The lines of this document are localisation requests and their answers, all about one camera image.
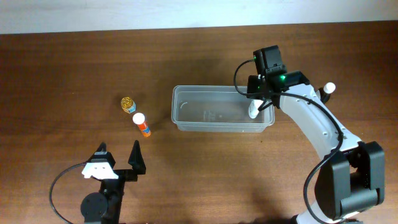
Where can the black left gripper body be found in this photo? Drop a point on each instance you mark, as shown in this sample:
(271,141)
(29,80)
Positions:
(127,175)

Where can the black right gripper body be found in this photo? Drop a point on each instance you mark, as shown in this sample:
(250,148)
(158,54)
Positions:
(254,83)

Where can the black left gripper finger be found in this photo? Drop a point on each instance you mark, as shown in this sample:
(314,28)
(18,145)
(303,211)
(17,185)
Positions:
(136,160)
(101,149)

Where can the white spray bottle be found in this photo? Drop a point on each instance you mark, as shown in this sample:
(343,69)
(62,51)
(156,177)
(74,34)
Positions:
(253,109)

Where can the black bottle white cap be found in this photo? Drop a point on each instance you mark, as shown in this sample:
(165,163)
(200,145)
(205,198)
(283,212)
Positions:
(326,91)

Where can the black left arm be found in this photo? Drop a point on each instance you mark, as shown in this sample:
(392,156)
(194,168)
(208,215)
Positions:
(104,206)

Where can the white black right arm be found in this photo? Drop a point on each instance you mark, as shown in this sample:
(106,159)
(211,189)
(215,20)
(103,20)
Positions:
(350,177)

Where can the clear plastic container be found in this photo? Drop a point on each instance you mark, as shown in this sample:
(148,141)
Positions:
(209,108)

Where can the orange tablet tube white cap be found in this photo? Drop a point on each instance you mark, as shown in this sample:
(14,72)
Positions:
(140,120)

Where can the small gold-lid balm jar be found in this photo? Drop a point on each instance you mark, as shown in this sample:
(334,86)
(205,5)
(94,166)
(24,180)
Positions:
(128,105)

